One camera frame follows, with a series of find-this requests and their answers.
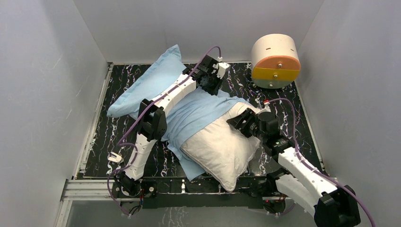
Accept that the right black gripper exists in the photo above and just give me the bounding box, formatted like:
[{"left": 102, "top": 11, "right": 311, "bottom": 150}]
[{"left": 227, "top": 108, "right": 266, "bottom": 142}]

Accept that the white pillow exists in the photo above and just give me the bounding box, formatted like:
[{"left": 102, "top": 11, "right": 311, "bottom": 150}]
[{"left": 180, "top": 102, "right": 264, "bottom": 192}]

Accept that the light blue pillowcase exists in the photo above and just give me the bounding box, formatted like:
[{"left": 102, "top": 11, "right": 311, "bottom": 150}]
[{"left": 107, "top": 45, "right": 251, "bottom": 180}]

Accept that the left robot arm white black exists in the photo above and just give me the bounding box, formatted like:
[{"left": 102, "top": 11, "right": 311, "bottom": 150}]
[{"left": 114, "top": 55, "right": 230, "bottom": 197}]

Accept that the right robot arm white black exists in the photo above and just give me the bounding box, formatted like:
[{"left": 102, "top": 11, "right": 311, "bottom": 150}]
[{"left": 227, "top": 108, "right": 361, "bottom": 227}]

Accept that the cylindrical beige drawer box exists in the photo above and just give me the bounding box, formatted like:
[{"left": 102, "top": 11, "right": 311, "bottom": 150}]
[{"left": 251, "top": 34, "right": 301, "bottom": 89}]

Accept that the small white clip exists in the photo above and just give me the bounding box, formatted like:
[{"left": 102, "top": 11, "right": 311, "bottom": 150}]
[{"left": 107, "top": 152, "right": 123, "bottom": 164}]

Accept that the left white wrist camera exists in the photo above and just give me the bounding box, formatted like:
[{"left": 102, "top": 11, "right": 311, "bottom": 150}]
[{"left": 216, "top": 57, "right": 231, "bottom": 79}]

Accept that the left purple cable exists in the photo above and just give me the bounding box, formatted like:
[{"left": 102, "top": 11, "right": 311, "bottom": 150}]
[{"left": 107, "top": 46, "right": 222, "bottom": 201}]

